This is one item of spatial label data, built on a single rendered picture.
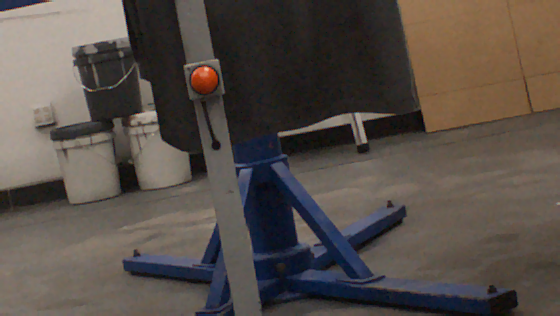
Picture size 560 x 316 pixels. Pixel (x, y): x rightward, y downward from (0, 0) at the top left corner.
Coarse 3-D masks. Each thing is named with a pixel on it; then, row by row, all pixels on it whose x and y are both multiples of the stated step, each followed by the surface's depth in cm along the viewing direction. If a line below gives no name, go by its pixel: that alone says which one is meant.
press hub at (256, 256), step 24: (240, 144) 352; (264, 144) 351; (240, 168) 352; (264, 168) 350; (288, 168) 355; (264, 192) 351; (264, 216) 352; (288, 216) 354; (264, 240) 353; (288, 240) 353; (264, 264) 350; (288, 264) 350; (312, 264) 356
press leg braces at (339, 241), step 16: (240, 176) 349; (272, 176) 349; (288, 176) 347; (240, 192) 346; (288, 192) 345; (304, 192) 344; (304, 208) 340; (320, 208) 341; (320, 224) 336; (320, 240) 337; (336, 240) 333; (208, 256) 386; (336, 256) 332; (352, 256) 330; (224, 272) 330; (352, 272) 328; (368, 272) 327; (224, 288) 328; (208, 304) 326; (224, 304) 327
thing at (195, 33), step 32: (192, 0) 190; (192, 32) 191; (192, 64) 190; (192, 96) 190; (224, 128) 192; (224, 160) 192; (224, 192) 192; (224, 224) 192; (224, 256) 193; (256, 288) 193
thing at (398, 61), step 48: (144, 0) 218; (240, 0) 219; (288, 0) 220; (336, 0) 221; (384, 0) 220; (144, 48) 219; (240, 48) 220; (288, 48) 221; (336, 48) 222; (384, 48) 221; (240, 96) 221; (288, 96) 221; (336, 96) 223; (384, 96) 222; (192, 144) 221
